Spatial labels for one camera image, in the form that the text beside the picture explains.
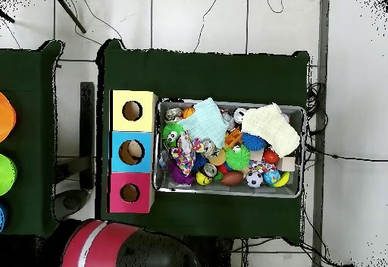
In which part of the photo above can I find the colourful dotted cloth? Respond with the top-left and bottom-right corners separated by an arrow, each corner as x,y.
170,130 -> 206,176

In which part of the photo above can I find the purple spiky ball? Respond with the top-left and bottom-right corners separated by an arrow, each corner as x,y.
166,159 -> 196,186

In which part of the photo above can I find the wooden box with three holes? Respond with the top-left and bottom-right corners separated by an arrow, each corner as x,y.
107,89 -> 159,214

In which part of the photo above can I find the clear mesh bin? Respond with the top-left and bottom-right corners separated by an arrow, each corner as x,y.
152,97 -> 306,199

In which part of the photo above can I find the mint knitted cloth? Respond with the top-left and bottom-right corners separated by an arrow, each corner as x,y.
177,97 -> 230,149

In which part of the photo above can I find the silver drink can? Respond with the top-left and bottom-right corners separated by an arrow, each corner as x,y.
201,138 -> 219,159

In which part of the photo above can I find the green spiky googly-eyed ball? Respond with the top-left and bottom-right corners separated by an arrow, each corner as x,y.
224,143 -> 252,171
161,122 -> 186,148

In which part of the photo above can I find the small brown football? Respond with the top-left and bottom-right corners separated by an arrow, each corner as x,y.
220,170 -> 245,187

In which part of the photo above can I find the blue spiky ball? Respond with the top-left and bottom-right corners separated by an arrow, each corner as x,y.
241,132 -> 269,152

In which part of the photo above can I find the small soccer ball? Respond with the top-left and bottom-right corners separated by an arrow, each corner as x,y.
245,170 -> 264,188

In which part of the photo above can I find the cream knitted cloth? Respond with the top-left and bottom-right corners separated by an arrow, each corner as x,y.
240,102 -> 302,159

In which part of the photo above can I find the black upright stand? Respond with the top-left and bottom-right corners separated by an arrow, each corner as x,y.
79,81 -> 95,190

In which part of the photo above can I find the grey round stand base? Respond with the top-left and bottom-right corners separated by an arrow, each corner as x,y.
52,188 -> 89,221

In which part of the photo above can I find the black tripod leg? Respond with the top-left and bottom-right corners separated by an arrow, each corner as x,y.
0,8 -> 15,24
55,0 -> 87,34

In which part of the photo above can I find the dark green side tablecloth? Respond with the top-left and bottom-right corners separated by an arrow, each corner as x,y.
0,39 -> 70,238

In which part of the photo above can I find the orange bowl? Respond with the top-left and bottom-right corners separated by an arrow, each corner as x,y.
0,91 -> 17,143

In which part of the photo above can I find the green bowl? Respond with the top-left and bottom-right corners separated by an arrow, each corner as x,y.
0,153 -> 18,196

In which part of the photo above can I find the blue bowl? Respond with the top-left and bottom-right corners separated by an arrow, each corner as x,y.
0,203 -> 8,234

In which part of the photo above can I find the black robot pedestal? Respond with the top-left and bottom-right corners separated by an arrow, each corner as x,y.
193,235 -> 235,267

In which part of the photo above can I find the black cable bundle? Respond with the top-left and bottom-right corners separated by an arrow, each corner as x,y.
305,81 -> 329,136

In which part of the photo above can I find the black floor cable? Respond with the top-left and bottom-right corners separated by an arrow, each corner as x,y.
304,143 -> 388,162

